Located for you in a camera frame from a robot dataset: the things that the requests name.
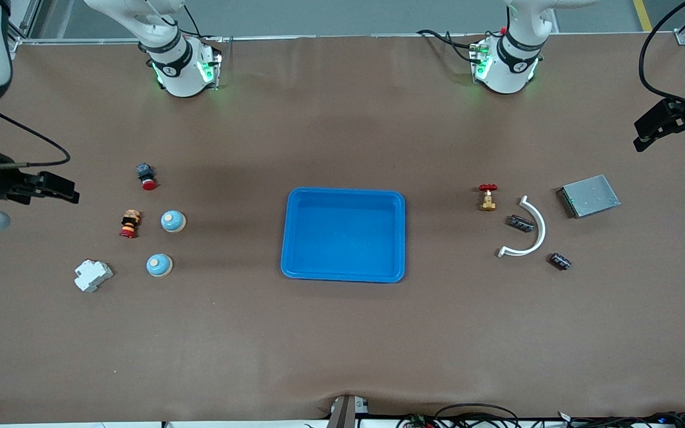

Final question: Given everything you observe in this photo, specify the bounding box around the black cable bundle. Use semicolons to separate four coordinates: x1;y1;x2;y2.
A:
557;410;685;428

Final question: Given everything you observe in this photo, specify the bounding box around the black switch with red cap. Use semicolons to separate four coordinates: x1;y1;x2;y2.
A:
136;163;158;191

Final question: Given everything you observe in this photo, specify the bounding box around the orange switch with red cap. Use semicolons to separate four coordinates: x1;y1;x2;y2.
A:
119;209;143;239

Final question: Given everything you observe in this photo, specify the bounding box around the grey metal box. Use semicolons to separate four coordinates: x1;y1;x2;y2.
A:
557;174;621;219

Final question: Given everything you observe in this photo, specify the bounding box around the black arm base cable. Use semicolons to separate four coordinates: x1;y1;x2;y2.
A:
417;29;486;65

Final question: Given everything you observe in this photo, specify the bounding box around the brown table cover mat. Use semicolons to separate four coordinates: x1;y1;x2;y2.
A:
0;33;685;424

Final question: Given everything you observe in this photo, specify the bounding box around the blue dome bell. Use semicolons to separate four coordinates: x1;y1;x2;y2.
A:
161;209;187;234
146;253;173;278

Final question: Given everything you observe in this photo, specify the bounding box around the white circuit breaker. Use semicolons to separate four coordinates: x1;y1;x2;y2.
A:
74;259;114;294

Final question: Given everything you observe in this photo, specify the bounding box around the black looped cable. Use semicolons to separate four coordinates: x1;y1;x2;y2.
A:
435;402;521;428

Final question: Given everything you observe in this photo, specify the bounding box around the blue plastic tray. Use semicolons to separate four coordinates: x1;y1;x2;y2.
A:
280;187;407;284

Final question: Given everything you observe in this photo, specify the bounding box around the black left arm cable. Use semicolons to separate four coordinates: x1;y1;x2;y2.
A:
638;0;685;114

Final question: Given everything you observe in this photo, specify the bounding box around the metal table edge bracket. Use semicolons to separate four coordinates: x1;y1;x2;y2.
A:
326;395;370;428

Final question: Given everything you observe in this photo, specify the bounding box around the white curved plastic bracket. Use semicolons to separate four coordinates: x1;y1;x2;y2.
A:
497;196;547;258

